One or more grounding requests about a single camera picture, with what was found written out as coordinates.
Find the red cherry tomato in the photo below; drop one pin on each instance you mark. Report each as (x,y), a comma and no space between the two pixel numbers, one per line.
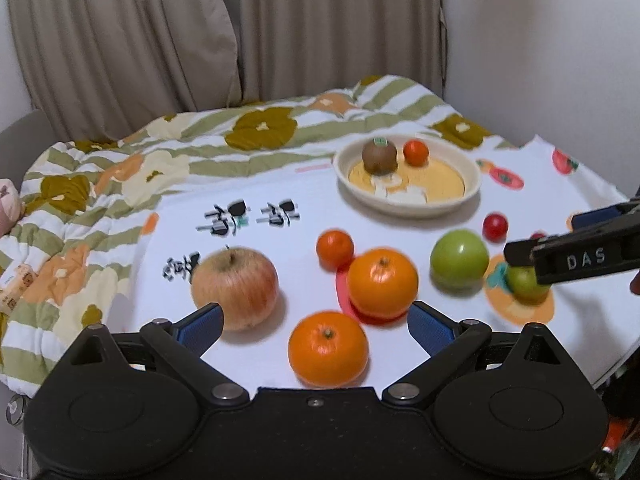
(495,226)

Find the small printed packet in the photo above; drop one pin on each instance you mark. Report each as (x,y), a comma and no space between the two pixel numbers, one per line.
(14,282)

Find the large green apple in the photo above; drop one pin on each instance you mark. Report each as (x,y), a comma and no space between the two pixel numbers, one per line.
(459,259)

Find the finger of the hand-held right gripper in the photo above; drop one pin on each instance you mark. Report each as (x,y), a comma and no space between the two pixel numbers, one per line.
(597,219)
(585,259)

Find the floral striped quilt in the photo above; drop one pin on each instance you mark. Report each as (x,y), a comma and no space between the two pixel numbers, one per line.
(150,160)

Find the brown kiwi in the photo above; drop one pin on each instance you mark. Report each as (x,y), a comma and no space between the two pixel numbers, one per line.
(379,156)

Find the large orange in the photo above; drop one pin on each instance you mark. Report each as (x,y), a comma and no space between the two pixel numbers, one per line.
(327,349)
(382,282)

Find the grey upholstered furniture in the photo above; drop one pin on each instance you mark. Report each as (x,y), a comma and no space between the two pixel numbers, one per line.
(25,145)

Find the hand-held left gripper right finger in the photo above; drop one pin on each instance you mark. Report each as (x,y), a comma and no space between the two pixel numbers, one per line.
(429,327)

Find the pink plush toy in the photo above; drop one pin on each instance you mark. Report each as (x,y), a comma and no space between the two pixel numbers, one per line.
(7,205)

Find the small mandarin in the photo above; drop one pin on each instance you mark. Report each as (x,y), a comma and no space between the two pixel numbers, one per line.
(335,249)

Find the small green fruit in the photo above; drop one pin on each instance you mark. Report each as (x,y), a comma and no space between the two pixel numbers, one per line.
(524,287)

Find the beige curtain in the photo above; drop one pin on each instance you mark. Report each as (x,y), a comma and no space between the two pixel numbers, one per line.
(150,35)

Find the small red-orange tomato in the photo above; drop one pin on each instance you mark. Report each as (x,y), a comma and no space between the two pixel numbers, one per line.
(416,153)

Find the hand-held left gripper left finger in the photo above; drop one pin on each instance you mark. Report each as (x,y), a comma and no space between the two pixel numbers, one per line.
(202,329)

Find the red-yellow apple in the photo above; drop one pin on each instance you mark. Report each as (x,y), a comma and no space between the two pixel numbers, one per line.
(235,287)

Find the cream ceramic bowl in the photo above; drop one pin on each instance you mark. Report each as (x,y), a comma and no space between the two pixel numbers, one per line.
(450,185)

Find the white persimmon-print cloth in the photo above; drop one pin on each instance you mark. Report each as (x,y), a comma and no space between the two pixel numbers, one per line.
(300,200)

